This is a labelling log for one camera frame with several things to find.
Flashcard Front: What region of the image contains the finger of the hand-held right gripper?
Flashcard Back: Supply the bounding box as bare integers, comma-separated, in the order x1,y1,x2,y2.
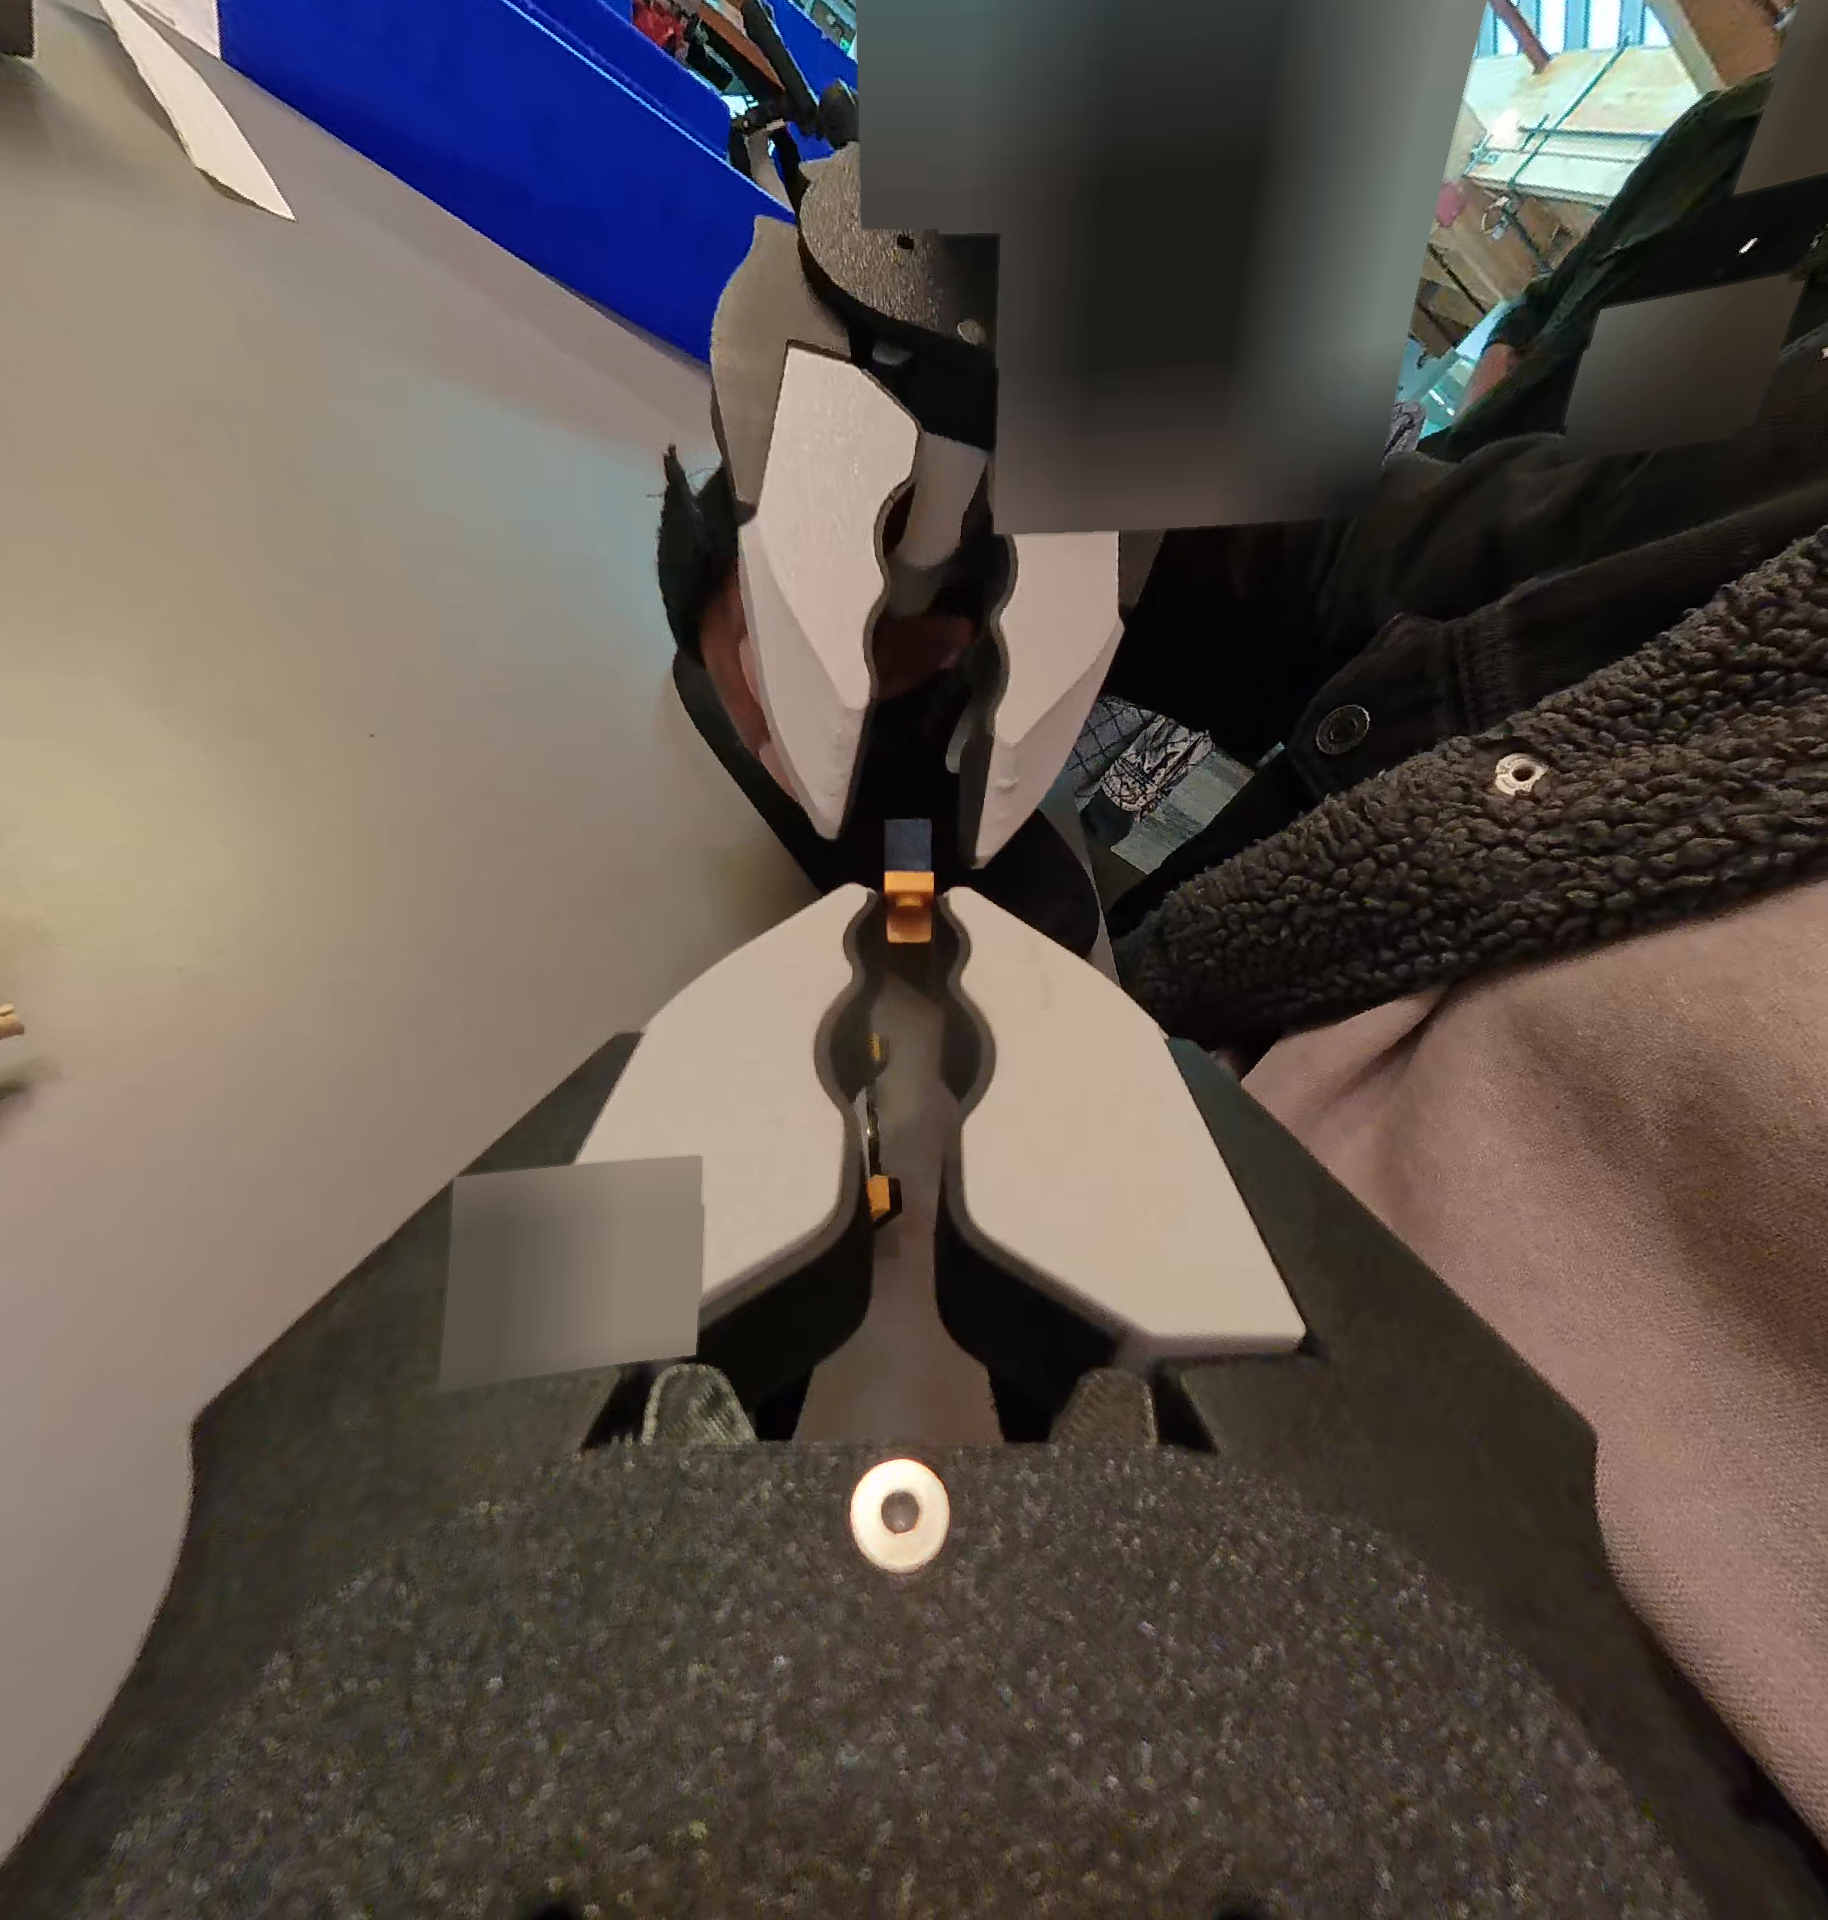
741,346,932,838
949,529,1129,871

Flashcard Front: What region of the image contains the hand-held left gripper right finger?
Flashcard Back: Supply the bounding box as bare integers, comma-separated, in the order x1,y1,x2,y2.
934,888,1305,1384

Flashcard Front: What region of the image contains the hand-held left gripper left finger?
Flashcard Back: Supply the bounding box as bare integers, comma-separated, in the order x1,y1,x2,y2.
576,888,870,1389

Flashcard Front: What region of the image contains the person's right forearm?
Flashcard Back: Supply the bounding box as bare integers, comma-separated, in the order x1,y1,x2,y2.
1100,434,1828,814

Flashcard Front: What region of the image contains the person's right hand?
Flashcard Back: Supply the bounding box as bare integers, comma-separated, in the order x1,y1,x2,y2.
698,575,779,759

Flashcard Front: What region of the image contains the blue storage bin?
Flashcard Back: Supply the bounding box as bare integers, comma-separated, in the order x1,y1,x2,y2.
218,0,859,364

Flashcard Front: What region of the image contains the white paper bag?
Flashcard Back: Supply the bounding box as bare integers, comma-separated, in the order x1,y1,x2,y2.
93,0,295,227

